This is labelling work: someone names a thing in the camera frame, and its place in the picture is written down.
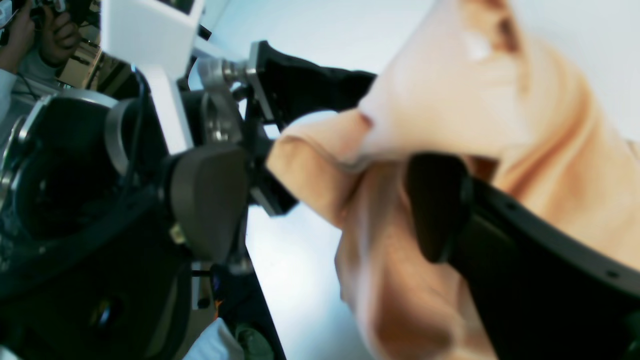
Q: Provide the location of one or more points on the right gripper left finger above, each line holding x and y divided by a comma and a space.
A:
121, 289

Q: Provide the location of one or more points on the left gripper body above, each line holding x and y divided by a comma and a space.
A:
157, 38

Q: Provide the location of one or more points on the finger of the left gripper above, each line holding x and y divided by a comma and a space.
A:
289, 87

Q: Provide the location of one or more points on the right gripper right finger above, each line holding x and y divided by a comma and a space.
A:
540, 294

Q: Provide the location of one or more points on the peach orange T-shirt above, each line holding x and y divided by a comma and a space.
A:
469, 83

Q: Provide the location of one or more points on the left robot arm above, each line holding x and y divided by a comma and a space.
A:
63, 171

